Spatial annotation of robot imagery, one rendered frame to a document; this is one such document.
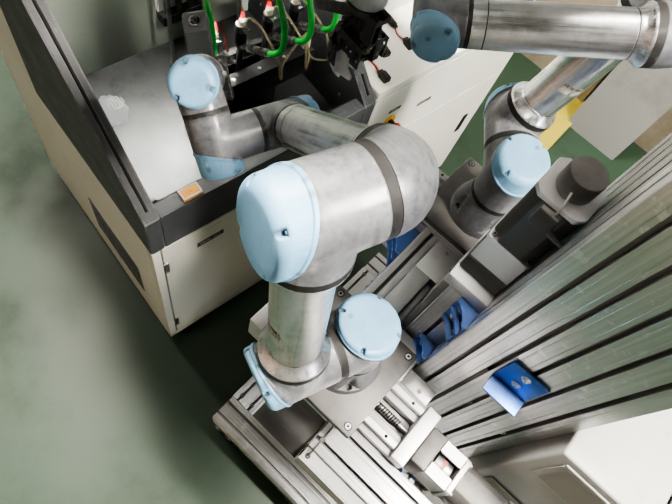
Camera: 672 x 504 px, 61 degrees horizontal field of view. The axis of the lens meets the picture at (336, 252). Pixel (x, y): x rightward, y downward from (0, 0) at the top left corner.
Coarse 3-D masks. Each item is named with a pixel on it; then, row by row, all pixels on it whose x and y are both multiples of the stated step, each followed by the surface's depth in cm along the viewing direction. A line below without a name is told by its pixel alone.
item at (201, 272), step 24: (192, 240) 151; (216, 240) 162; (240, 240) 174; (168, 264) 153; (192, 264) 164; (216, 264) 177; (240, 264) 192; (168, 288) 169; (192, 288) 180; (216, 288) 196; (240, 288) 214; (192, 312) 200
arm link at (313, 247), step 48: (240, 192) 60; (288, 192) 55; (336, 192) 56; (384, 192) 58; (288, 240) 54; (336, 240) 57; (384, 240) 62; (288, 288) 64; (288, 336) 77; (288, 384) 88
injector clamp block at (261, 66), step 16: (288, 48) 154; (256, 64) 150; (272, 64) 151; (288, 64) 153; (240, 80) 146; (256, 80) 150; (272, 80) 155; (240, 96) 151; (256, 96) 156; (272, 96) 161
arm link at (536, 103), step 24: (624, 0) 96; (648, 0) 91; (552, 72) 112; (576, 72) 108; (600, 72) 106; (504, 96) 123; (528, 96) 118; (552, 96) 114; (576, 96) 114; (504, 120) 122; (528, 120) 119; (552, 120) 121
